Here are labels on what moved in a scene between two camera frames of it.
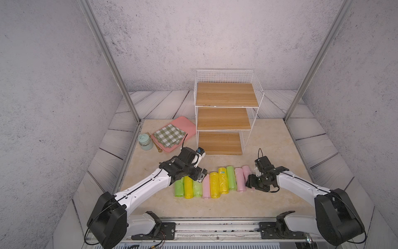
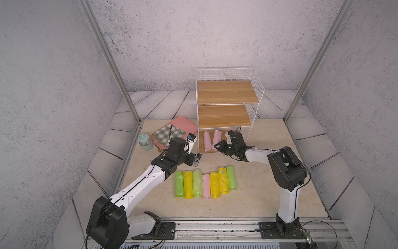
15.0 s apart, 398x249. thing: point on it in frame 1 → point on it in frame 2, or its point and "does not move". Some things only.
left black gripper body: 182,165 → 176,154
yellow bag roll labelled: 223,180 does not move
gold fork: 160,150 does not move
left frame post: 106,48 does not move
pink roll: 206,187 does not move
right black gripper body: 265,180 → 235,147
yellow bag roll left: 188,188 does not move
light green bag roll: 197,189 does not move
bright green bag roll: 179,187 does not move
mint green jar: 145,142 does not move
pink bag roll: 241,186 → 216,139
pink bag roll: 246,171 → 207,141
